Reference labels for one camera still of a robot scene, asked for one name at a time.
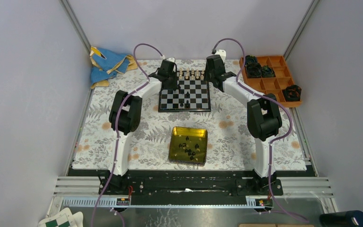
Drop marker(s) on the row of white chess pieces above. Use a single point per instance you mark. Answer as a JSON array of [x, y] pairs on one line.
[[190, 74]]

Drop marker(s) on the black coiled part in organizer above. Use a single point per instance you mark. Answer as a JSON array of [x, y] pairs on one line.
[[267, 72]]

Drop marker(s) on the black white chess board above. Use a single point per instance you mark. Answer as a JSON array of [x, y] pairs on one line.
[[199, 97]]

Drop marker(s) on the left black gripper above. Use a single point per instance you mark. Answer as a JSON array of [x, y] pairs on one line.
[[172, 84]]

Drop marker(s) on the floral patterned table mat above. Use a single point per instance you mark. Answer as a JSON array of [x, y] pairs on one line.
[[230, 145]]

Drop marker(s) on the black mounting base rail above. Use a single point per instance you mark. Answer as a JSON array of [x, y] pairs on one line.
[[148, 182]]

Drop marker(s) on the black cylinder bottle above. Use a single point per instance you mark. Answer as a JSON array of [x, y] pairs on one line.
[[352, 218]]

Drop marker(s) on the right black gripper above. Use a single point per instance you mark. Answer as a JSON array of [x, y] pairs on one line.
[[206, 77]]

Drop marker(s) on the black part at tray edge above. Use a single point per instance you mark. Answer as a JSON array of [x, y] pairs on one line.
[[292, 93]]

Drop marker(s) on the black chess pieces in tray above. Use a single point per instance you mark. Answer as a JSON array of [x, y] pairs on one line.
[[189, 148]]

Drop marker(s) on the blue yellow cloth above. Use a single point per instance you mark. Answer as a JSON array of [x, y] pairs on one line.
[[107, 65]]

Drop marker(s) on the black coiled part middle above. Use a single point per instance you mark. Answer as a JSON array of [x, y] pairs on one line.
[[253, 70]]

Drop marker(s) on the black coiled part top left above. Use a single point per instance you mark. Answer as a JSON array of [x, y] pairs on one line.
[[250, 59]]

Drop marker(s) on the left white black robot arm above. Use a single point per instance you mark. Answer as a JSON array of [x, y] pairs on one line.
[[125, 116]]

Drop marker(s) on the orange compartment organizer tray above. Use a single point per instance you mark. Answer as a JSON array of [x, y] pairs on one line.
[[275, 85]]

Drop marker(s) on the yellow metal tray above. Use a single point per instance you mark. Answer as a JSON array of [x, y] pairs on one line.
[[178, 133]]

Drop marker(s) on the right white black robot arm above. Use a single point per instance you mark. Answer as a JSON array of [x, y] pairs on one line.
[[263, 122]]

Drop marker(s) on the green white checkered paper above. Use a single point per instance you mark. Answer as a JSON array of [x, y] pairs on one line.
[[65, 218]]

